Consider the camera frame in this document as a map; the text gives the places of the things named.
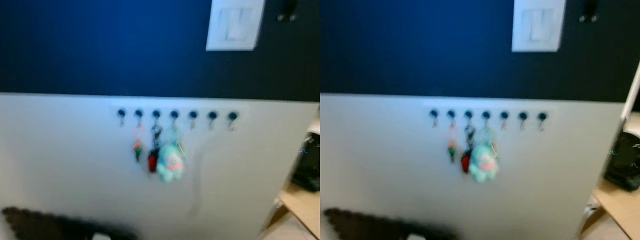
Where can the black key hook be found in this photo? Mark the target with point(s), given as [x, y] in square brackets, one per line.
[468, 114]
[523, 116]
[434, 114]
[212, 115]
[486, 115]
[504, 115]
[139, 114]
[232, 116]
[451, 114]
[156, 114]
[121, 114]
[174, 115]
[542, 117]
[193, 115]

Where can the dark scalloped doormat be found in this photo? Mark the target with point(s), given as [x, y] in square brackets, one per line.
[45, 225]
[365, 227]

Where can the white light switch plate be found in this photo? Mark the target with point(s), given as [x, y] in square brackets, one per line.
[538, 25]
[235, 25]

